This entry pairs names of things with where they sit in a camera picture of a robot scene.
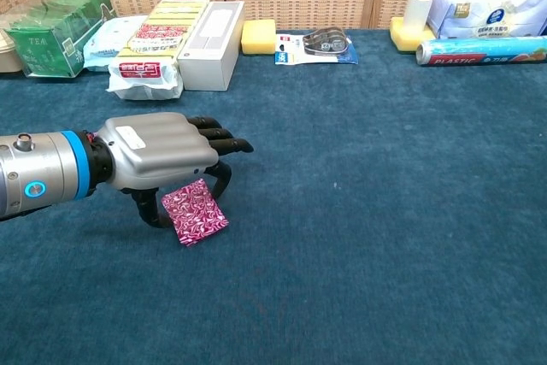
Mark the beige lidded lunch box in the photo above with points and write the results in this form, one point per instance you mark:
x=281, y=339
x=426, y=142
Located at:
x=8, y=59

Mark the white power strip box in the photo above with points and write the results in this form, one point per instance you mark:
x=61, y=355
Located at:
x=209, y=53

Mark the yellow green sponge multipack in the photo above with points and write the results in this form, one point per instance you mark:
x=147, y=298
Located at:
x=154, y=40

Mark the magenta patterned card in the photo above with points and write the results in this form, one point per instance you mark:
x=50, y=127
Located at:
x=196, y=215

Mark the white roll cardboard core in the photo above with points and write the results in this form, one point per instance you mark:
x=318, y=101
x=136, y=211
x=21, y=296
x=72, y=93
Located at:
x=418, y=12

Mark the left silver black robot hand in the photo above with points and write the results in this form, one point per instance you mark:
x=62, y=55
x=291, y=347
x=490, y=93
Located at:
x=158, y=147

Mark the green tea bag box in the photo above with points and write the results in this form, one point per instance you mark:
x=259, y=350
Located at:
x=47, y=44

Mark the blue white tissue pack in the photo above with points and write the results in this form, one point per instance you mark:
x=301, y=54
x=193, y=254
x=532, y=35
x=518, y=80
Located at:
x=487, y=10

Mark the plain yellow sponge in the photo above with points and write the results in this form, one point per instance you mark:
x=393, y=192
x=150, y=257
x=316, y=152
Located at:
x=258, y=38
x=404, y=42

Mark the blue plastic wrap roll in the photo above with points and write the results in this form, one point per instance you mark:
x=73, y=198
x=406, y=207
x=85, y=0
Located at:
x=483, y=51

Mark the correction tape blister pack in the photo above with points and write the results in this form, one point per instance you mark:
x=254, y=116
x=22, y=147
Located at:
x=316, y=46

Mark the light blue wet wipes pack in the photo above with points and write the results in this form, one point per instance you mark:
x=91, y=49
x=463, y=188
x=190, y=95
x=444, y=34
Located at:
x=107, y=42

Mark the teal carpet table mat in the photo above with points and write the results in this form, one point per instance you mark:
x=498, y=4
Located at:
x=342, y=211

